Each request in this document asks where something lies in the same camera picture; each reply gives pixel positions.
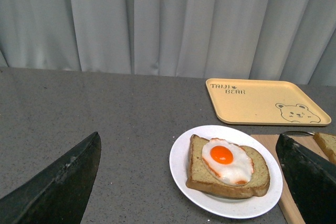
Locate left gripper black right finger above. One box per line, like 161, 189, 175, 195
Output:
276, 134, 335, 223

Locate yellow bear tray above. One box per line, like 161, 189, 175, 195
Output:
206, 78, 331, 126

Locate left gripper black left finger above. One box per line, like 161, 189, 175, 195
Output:
1, 132, 101, 223

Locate fried egg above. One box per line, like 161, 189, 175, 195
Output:
201, 138, 254, 186

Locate white round plate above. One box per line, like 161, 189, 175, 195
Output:
170, 125, 283, 219

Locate bread slice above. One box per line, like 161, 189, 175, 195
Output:
186, 134, 270, 199
313, 133, 336, 164

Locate grey curtain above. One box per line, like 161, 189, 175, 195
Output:
1, 0, 335, 86

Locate wooden cutting board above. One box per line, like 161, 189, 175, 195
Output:
251, 134, 329, 224

